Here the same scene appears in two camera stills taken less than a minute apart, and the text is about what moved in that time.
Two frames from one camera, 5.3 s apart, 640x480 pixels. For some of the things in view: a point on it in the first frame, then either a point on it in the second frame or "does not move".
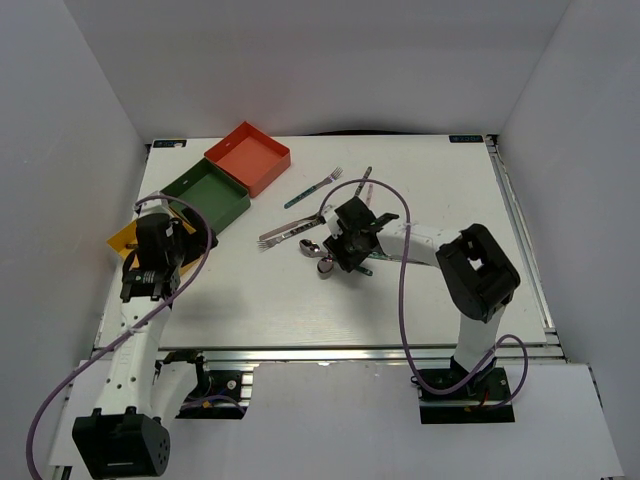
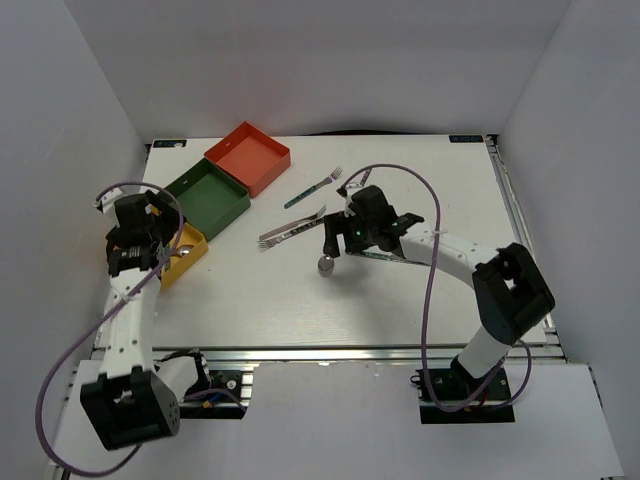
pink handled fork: [283, 228] does not move
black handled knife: [361, 184] does not move
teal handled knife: [379, 256] does not move
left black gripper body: [187, 244] → [166, 223]
